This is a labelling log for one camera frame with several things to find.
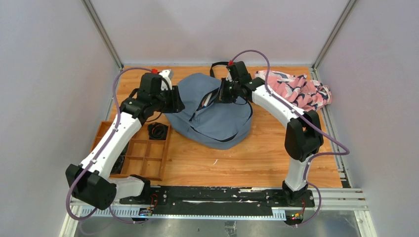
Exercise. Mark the blue cap marker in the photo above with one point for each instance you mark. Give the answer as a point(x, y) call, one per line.
point(207, 101)

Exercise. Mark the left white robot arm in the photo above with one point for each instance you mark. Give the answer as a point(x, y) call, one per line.
point(90, 181)

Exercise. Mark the dark rolled sock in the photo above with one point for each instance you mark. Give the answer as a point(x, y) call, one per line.
point(118, 165)

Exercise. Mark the wooden compartment tray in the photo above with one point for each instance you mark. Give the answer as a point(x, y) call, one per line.
point(144, 157)

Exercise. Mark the blue student backpack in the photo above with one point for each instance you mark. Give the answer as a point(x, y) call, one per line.
point(219, 126)

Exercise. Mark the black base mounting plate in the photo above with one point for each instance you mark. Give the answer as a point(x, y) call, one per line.
point(219, 201)

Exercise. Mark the aluminium frame rail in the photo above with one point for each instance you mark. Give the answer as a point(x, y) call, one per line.
point(338, 212)

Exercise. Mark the pink floral cloth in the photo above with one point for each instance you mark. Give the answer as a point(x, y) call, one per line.
point(304, 93)

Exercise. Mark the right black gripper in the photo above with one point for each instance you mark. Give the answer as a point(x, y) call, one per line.
point(223, 98)

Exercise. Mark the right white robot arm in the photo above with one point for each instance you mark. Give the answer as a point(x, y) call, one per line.
point(303, 138)

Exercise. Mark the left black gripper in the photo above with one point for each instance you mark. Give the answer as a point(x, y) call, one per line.
point(176, 99)

